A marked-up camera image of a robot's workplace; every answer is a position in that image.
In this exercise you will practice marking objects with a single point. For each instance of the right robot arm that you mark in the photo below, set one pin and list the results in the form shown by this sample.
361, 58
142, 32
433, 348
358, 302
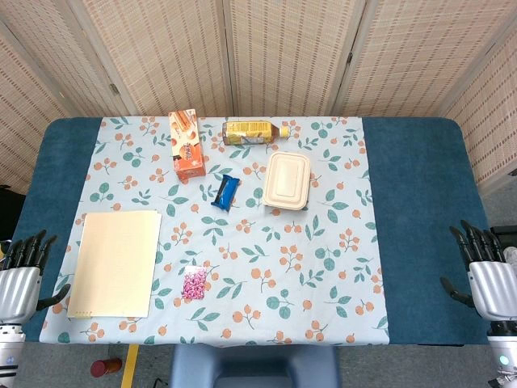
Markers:
503, 355

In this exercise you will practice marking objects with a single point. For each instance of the red bottle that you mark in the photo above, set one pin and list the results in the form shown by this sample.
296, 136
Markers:
106, 367

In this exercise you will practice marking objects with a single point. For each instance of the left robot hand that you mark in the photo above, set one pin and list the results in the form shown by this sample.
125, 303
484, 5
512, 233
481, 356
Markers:
20, 291

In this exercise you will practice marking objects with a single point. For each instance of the woven folding screen panel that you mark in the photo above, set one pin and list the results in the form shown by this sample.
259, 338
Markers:
24, 121
169, 56
52, 52
287, 56
493, 121
424, 56

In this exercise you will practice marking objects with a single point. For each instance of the pink patterned packet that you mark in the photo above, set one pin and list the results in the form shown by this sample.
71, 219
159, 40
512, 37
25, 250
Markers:
194, 285

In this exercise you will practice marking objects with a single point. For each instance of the black case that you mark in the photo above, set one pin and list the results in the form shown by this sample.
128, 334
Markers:
10, 210

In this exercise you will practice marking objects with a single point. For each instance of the black device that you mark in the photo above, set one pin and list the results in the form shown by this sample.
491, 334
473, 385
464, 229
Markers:
509, 232

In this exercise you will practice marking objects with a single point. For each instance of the cream notebook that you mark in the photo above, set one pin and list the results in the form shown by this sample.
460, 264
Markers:
113, 262

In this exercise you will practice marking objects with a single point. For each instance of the blue snack packet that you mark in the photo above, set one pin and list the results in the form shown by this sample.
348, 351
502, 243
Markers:
226, 193

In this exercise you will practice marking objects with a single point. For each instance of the floral tablecloth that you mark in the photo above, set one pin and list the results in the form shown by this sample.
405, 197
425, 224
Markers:
262, 242

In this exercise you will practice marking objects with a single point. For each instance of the blue table cover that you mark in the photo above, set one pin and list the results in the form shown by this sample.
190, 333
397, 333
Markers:
420, 202

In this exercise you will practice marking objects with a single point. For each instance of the orange biscuit box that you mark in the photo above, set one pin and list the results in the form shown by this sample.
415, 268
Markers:
187, 157

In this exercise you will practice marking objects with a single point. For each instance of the beige lidded lunch box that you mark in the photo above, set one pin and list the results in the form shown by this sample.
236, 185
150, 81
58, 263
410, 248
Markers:
286, 180

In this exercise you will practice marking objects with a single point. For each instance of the yellow floor tape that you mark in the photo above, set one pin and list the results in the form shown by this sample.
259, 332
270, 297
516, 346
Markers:
130, 365

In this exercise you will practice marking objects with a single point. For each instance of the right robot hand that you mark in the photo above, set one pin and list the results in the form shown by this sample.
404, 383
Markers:
494, 291

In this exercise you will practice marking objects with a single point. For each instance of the yellow label tea bottle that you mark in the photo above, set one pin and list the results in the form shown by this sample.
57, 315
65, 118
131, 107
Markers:
246, 132

